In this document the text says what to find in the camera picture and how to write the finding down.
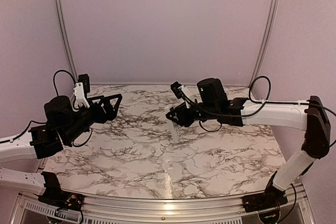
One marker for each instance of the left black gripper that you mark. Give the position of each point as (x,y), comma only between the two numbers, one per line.
(109,114)

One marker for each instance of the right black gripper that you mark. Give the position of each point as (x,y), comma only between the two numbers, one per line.
(180,110)

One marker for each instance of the white remote control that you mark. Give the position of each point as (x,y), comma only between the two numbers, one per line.
(175,131)

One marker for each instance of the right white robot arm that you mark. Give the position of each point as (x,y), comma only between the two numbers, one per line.
(309,116)

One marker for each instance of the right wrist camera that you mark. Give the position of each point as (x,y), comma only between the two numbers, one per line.
(177,89)

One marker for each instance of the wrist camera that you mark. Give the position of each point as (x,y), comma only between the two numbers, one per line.
(85,80)
(177,89)

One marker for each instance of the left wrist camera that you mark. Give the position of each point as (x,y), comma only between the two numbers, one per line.
(85,80)

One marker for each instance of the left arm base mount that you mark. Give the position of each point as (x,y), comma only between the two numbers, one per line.
(54,195)

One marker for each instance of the front aluminium rail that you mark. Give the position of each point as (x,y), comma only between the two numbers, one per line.
(106,209)

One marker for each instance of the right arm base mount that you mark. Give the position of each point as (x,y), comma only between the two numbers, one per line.
(262,201)

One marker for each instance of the left aluminium frame post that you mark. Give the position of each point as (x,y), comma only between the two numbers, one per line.
(65,38)

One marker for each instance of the aluminium frame post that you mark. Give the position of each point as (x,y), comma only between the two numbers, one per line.
(65,38)
(271,17)

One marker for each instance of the right aluminium frame post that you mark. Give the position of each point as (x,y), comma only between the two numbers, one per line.
(271,17)

